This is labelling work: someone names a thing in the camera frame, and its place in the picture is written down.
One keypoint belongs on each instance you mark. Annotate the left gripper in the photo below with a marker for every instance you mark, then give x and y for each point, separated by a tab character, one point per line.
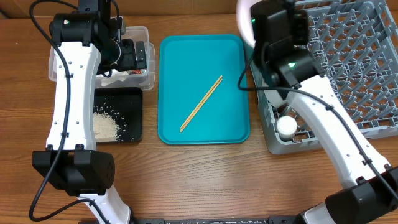
130	61

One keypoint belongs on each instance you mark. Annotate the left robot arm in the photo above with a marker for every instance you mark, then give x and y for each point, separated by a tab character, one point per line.
70	160

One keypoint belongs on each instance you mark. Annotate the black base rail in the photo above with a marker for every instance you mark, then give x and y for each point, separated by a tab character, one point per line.
288	219

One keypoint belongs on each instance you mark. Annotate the black tray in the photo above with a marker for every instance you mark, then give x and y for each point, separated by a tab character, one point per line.
128	101

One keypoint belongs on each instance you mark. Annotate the red strawberry wrapper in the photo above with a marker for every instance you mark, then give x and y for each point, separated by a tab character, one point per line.
138	72

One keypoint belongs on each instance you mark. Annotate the grey bowl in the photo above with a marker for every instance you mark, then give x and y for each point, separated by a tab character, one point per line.
274	98

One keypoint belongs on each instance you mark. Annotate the clear plastic bin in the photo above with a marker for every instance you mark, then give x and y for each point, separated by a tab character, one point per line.
81	51

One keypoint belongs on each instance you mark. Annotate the white cup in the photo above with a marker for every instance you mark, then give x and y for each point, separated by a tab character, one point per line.
286	127

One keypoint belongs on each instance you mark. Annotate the white napkin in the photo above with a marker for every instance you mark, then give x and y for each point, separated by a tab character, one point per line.
102	81

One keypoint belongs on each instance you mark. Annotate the teal serving tray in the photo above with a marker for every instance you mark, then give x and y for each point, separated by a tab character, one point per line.
199	97

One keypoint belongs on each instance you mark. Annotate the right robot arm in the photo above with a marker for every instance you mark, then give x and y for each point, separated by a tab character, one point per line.
369	182

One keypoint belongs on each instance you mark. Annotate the pile of rice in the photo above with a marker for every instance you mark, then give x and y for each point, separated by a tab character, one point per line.
109	124

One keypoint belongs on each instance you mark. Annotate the pink plate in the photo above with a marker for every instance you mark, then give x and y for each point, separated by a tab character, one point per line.
244	20

